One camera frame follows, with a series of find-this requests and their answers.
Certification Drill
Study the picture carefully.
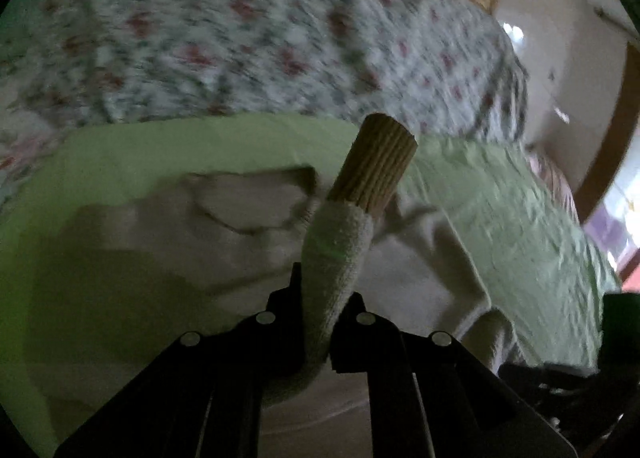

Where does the floral rose quilt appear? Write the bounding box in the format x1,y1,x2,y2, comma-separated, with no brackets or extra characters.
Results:
1,0,527,201

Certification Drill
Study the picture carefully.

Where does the beige knit sweater brown trim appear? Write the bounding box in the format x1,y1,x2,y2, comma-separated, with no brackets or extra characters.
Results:
19,112,526,458

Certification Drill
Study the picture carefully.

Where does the wooden door frame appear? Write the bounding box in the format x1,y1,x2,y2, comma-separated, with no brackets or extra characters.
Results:
574,43,639,224

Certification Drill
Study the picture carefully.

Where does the light green bed sheet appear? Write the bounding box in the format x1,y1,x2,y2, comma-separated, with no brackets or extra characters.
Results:
1,114,620,457

